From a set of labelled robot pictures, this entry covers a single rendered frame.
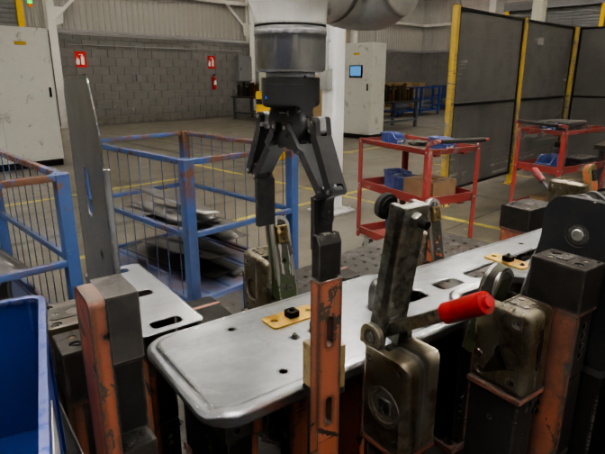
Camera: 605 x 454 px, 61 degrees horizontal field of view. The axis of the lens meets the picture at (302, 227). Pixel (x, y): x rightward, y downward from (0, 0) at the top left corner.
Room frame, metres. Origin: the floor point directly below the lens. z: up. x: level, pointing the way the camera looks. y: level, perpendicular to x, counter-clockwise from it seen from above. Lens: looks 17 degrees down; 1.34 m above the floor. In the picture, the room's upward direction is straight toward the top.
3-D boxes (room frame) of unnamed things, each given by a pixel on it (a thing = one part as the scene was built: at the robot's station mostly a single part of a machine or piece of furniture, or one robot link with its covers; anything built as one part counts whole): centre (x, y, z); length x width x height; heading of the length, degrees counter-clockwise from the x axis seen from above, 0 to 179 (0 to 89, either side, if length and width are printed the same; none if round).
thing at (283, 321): (0.68, 0.02, 1.01); 0.08 x 0.04 x 0.01; 126
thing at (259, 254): (0.84, 0.06, 0.87); 0.12 x 0.09 x 0.35; 36
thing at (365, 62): (11.61, -1.32, 1.22); 0.80 x 0.54 x 2.45; 46
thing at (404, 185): (3.53, -0.81, 0.49); 0.81 x 0.47 x 0.97; 29
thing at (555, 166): (4.60, -2.32, 0.49); 0.81 x 0.46 x 0.97; 123
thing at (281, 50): (0.68, 0.02, 1.37); 0.09 x 0.09 x 0.06
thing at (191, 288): (3.17, 0.73, 0.47); 1.20 x 0.80 x 0.95; 46
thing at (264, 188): (0.73, 0.06, 1.16); 0.03 x 0.01 x 0.07; 126
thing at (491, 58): (6.49, -2.67, 1.00); 3.44 x 0.14 x 2.00; 135
